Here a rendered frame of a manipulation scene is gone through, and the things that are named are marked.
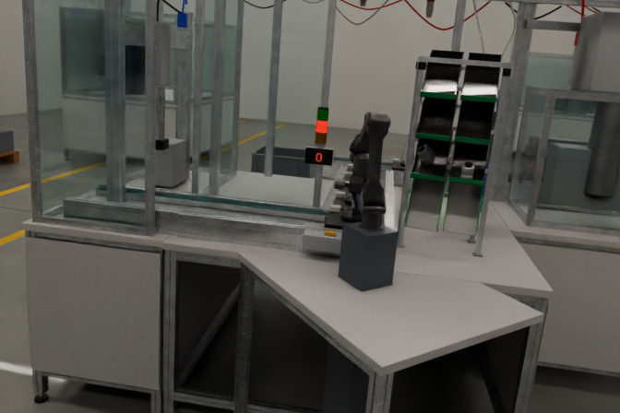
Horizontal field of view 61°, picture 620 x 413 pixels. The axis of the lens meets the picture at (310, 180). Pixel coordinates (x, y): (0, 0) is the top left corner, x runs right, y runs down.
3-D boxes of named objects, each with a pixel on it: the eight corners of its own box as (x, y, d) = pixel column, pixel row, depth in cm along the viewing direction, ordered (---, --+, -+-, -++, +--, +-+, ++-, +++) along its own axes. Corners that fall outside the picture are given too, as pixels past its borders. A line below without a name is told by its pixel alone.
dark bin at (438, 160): (443, 182, 208) (445, 167, 203) (410, 177, 211) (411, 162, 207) (451, 144, 229) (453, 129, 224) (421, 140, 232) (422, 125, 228)
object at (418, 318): (380, 376, 138) (382, 367, 138) (234, 256, 211) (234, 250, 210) (542, 321, 176) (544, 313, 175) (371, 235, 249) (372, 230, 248)
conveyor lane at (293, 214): (381, 256, 215) (384, 233, 213) (183, 232, 225) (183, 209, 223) (382, 234, 243) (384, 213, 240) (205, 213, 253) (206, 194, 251)
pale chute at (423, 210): (437, 231, 210) (437, 227, 207) (404, 226, 214) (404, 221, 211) (447, 174, 224) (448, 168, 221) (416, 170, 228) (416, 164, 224)
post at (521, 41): (504, 201, 320) (544, -45, 289) (489, 200, 322) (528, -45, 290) (503, 199, 325) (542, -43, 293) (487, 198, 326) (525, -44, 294)
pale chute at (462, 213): (476, 236, 209) (477, 230, 205) (442, 230, 212) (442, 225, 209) (484, 178, 222) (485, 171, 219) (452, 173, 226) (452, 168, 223)
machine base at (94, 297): (161, 425, 234) (163, 241, 214) (29, 402, 242) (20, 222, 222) (244, 292, 368) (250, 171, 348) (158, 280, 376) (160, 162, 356)
